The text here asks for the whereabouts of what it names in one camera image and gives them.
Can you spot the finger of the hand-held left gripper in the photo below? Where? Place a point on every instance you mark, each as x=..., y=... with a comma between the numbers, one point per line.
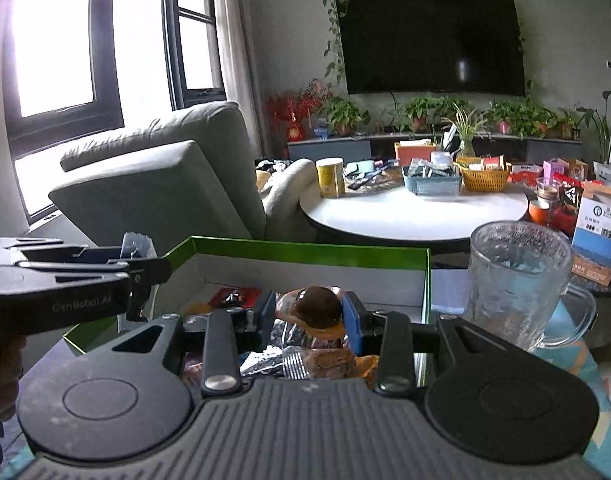
x=145, y=270
x=100, y=254

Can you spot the green trailing vine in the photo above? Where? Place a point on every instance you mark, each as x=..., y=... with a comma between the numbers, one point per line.
x=331, y=50

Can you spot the wide leafy potted plant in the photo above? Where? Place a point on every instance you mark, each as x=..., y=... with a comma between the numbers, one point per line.
x=518, y=115

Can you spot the cream cushion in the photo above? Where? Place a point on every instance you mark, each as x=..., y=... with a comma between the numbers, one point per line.
x=285, y=195

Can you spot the spider plant in glass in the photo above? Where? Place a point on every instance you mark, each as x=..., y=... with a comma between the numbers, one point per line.
x=465, y=132

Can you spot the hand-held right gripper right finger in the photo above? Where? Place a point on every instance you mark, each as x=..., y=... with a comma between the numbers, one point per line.
x=353, y=322

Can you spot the grey armchair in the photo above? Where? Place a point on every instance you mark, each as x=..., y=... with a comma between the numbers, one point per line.
x=160, y=185

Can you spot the green cardboard box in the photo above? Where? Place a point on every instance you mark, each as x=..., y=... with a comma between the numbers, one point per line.
x=285, y=252

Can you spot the wall-mounted black television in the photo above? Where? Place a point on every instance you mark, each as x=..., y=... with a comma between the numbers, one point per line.
x=430, y=42

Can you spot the narrow black-framed window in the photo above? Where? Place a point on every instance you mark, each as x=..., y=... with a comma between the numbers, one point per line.
x=195, y=35

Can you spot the small potted plant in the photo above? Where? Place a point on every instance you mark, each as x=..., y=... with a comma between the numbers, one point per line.
x=568, y=125

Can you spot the red flower decoration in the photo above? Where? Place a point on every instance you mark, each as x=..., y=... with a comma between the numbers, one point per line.
x=295, y=110

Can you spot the teal patterned tablecloth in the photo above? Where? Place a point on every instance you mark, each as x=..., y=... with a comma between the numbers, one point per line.
x=605, y=410

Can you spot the yellow wicker basket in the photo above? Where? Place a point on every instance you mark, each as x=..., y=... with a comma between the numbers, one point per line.
x=484, y=179

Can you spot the white round table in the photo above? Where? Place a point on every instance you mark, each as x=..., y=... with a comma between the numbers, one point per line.
x=410, y=215

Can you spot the orange box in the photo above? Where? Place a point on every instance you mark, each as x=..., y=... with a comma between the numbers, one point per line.
x=414, y=152

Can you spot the clear glass mug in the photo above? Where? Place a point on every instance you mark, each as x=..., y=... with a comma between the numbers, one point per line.
x=515, y=280

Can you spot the tall broad-leaf plant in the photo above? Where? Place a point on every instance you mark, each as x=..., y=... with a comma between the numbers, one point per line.
x=603, y=125

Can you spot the dark round side table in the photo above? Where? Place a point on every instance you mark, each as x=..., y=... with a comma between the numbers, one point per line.
x=608, y=315

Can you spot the sheer white curtain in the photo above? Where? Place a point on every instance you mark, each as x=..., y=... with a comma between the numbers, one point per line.
x=240, y=35

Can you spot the blue and brown carton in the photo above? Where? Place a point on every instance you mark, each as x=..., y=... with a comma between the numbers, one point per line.
x=598, y=240

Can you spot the large black-framed window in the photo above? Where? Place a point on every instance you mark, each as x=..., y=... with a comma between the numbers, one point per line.
x=55, y=45

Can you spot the clear blue snack packet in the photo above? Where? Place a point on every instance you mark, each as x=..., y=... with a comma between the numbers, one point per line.
x=138, y=245

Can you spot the yellow canister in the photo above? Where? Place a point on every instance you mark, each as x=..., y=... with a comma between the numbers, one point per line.
x=330, y=177

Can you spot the pile of snack packets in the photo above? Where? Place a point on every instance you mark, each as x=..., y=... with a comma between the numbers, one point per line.
x=310, y=360

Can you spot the blue-grey storage basket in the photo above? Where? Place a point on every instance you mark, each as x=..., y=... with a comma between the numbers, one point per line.
x=430, y=182

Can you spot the orange cup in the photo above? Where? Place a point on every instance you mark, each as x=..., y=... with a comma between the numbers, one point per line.
x=540, y=212

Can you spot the person's left hand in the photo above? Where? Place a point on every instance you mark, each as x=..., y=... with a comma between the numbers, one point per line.
x=7, y=370

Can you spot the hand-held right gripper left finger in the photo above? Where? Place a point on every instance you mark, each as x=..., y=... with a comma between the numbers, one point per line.
x=266, y=312

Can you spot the brown pastry snack packet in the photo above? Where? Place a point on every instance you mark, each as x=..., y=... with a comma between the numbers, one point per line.
x=318, y=307

